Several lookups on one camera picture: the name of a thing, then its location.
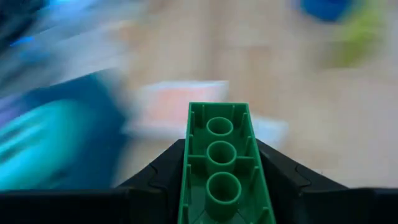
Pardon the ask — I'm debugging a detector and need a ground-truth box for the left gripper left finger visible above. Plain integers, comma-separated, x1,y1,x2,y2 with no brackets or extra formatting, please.
114,139,187,224

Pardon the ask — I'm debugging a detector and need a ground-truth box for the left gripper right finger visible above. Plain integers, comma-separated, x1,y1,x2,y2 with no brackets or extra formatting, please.
256,139,349,224

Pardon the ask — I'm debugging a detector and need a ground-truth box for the dark green toy brick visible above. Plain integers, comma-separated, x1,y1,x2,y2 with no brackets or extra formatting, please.
177,101,277,224

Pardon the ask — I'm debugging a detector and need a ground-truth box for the teal foam die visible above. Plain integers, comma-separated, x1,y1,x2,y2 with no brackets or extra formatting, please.
0,99,85,191

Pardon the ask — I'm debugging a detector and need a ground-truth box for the lime green toy brick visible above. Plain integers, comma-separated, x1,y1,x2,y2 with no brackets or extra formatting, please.
325,6,388,69

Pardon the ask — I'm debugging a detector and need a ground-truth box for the teal plastic tray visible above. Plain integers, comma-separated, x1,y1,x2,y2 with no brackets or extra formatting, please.
0,73,130,191

